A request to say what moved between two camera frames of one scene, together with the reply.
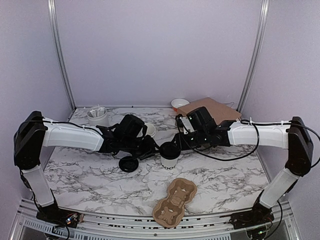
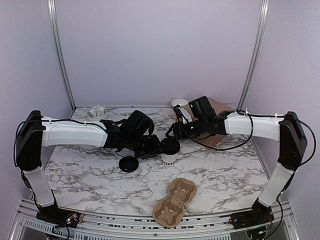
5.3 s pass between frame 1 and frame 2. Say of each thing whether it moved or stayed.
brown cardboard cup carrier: stayed
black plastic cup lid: stayed
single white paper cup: moved
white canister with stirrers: stayed
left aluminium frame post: stayed
